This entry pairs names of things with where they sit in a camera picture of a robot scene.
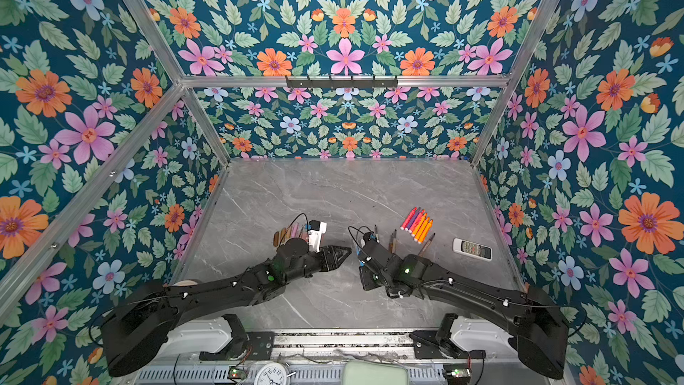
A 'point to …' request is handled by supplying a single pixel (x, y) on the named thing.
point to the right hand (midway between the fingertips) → (365, 269)
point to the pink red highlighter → (408, 218)
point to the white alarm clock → (273, 373)
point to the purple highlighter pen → (413, 219)
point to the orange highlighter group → (426, 232)
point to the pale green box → (374, 372)
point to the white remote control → (472, 249)
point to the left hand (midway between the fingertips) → (351, 252)
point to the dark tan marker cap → (283, 231)
